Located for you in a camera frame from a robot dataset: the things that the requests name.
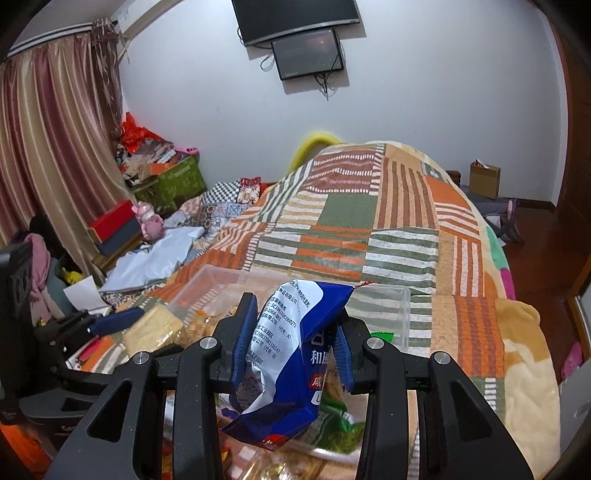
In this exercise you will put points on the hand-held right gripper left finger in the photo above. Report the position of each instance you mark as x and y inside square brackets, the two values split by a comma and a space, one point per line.
[244, 332]

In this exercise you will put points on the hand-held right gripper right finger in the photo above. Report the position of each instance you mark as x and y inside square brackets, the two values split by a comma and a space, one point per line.
[344, 355]

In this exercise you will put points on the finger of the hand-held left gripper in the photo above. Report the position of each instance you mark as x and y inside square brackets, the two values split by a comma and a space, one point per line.
[115, 321]

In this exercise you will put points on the tan cracker packet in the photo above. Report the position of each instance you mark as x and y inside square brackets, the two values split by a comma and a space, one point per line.
[154, 327]

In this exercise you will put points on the blue and white snack packet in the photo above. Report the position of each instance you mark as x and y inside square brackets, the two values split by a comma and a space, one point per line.
[286, 369]

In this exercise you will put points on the clear plastic container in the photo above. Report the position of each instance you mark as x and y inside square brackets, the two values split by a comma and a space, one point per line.
[385, 314]

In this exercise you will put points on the white paper sheet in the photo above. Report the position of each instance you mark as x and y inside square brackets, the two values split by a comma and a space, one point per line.
[85, 295]

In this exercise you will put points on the pink cloth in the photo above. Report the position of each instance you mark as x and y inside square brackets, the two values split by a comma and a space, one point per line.
[41, 272]

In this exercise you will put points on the green snack packet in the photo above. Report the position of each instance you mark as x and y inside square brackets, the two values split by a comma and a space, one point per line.
[339, 420]

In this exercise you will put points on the light blue cloth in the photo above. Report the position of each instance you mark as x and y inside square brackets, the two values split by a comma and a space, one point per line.
[152, 263]

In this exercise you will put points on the dark grey box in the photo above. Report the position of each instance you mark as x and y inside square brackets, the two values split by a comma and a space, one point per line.
[120, 242]

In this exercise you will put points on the red box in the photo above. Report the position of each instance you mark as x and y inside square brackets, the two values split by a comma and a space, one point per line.
[113, 219]

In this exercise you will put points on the pink toy rabbit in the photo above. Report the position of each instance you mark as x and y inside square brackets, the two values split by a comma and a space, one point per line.
[150, 221]

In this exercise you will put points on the checkered patterned cloth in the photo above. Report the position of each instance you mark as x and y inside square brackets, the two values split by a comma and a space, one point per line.
[221, 201]

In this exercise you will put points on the patchwork blanket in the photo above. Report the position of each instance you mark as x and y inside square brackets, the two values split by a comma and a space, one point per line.
[392, 230]

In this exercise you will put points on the green storage box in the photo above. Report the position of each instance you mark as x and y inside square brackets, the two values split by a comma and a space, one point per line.
[182, 184]

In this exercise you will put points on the pile of clutter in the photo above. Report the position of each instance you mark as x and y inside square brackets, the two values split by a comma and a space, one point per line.
[147, 157]

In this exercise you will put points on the striped curtain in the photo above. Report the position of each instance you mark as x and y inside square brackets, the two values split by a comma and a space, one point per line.
[51, 152]

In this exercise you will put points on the red plastic bag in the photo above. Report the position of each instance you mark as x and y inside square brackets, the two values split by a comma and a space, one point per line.
[136, 131]

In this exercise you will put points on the yellow foam arc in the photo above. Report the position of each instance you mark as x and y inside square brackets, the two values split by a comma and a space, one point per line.
[311, 141]

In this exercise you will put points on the dark clothes on floor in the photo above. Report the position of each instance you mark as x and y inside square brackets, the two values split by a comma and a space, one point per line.
[503, 219]

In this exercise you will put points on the cardboard box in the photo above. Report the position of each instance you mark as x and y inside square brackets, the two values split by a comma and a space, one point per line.
[485, 182]

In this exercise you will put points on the pink slipper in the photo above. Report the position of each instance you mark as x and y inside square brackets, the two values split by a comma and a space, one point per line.
[572, 360]

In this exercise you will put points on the small black monitor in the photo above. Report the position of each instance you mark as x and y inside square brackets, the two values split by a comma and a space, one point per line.
[307, 55]

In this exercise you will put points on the white air conditioner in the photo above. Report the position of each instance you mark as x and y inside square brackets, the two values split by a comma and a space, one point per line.
[138, 21]

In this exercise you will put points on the white curtain rail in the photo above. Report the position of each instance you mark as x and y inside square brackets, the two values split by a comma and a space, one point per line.
[51, 39]

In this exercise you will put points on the black wall television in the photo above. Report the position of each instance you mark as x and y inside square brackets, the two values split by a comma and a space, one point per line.
[295, 18]

